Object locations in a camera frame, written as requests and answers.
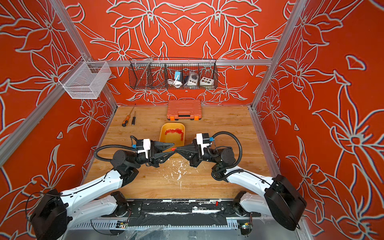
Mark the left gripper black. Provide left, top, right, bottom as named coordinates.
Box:
left=130, top=142, right=174, bottom=170

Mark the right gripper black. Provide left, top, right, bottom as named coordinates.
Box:
left=178, top=143, right=221, bottom=173

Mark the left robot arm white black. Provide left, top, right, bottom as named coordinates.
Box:
left=28, top=139, right=174, bottom=240

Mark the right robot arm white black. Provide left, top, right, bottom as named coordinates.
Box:
left=173, top=131, right=307, bottom=231

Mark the red sleeves pile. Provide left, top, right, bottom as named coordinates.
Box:
left=165, top=128, right=184, bottom=141

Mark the yellow plastic tray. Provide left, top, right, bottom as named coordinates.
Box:
left=159, top=123, right=186, bottom=147

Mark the orange tool case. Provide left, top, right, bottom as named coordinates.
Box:
left=167, top=99, right=202, bottom=121

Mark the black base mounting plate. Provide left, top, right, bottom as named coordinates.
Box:
left=95, top=199, right=261, bottom=231

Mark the white round dial device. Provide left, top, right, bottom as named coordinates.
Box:
left=187, top=73, right=199, bottom=87

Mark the white button box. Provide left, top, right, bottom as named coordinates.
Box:
left=200, top=77, right=214, bottom=88

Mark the blue white small box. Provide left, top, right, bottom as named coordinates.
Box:
left=174, top=71, right=182, bottom=82

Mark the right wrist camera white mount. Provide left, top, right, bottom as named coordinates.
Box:
left=196, top=133, right=214, bottom=156

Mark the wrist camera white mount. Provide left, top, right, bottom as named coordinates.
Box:
left=196, top=133, right=214, bottom=156
left=132, top=139, right=151, bottom=159

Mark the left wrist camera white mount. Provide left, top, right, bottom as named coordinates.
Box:
left=132, top=139, right=151, bottom=159

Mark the black handled screwdriver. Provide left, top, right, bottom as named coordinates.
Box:
left=132, top=112, right=136, bottom=126

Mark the orange handled screwdriver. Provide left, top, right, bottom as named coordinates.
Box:
left=122, top=105, right=135, bottom=127

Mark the black wire wall basket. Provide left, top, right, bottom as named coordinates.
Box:
left=128, top=57, right=219, bottom=90

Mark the clear acrylic wall box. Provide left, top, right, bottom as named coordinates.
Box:
left=59, top=62, right=112, bottom=100

